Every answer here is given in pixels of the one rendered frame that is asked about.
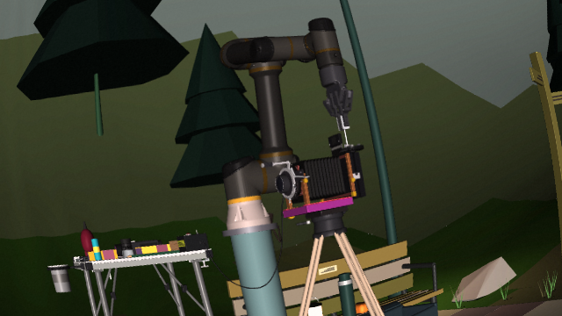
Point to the silver folding table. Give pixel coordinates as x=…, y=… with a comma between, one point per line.
x=140, y=260

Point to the black long flat case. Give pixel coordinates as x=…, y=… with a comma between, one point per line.
x=147, y=243

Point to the green curved pole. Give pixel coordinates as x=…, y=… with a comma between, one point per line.
x=373, y=127

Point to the black round lens shutter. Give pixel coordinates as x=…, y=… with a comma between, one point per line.
x=286, y=182

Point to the white shutter lever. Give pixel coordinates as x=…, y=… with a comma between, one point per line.
x=280, y=164

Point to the yellow wooden signpost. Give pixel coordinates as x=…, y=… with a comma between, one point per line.
x=551, y=114

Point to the beige rock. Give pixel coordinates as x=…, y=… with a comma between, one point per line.
x=485, y=278

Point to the white crank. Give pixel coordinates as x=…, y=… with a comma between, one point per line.
x=346, y=136

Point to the black square plate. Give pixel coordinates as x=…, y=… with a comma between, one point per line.
x=335, y=141

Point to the dark green flask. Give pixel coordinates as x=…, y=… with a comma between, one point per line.
x=346, y=296

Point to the yellow flat bar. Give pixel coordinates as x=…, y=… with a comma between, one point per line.
x=149, y=249

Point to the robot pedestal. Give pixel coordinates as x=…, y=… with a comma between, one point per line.
x=257, y=272

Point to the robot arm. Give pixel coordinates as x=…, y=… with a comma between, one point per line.
x=272, y=114

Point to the brown small box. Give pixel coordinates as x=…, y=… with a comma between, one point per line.
x=175, y=246

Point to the orange fruit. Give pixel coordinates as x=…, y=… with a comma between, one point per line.
x=361, y=308

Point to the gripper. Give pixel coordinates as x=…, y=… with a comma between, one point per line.
x=338, y=96

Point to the dark green conifer tree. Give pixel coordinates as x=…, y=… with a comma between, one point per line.
x=215, y=123

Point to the pink box with yellow edge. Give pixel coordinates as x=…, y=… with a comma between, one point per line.
x=108, y=254

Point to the green grass tuft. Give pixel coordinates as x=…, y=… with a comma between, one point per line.
x=504, y=292
x=548, y=285
x=458, y=300

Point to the wooden tripod with black head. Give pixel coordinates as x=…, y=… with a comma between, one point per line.
x=327, y=221

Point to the cyan and yellow cylinder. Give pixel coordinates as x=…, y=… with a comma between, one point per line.
x=95, y=248

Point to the grey cup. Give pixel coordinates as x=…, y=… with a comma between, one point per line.
x=60, y=278

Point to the dark red bottle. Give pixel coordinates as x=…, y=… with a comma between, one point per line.
x=86, y=240

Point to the black box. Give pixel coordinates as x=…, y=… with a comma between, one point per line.
x=195, y=242

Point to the large dark green tree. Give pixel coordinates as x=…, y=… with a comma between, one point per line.
x=101, y=52

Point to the wooden park bench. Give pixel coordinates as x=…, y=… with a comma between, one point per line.
x=377, y=256

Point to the black small lens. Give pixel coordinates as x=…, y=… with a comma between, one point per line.
x=127, y=248

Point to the white cup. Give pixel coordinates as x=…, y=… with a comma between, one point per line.
x=315, y=309

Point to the black bellows camera body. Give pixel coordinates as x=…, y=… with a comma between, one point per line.
x=326, y=177

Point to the black roll film back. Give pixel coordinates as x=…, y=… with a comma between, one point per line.
x=360, y=175

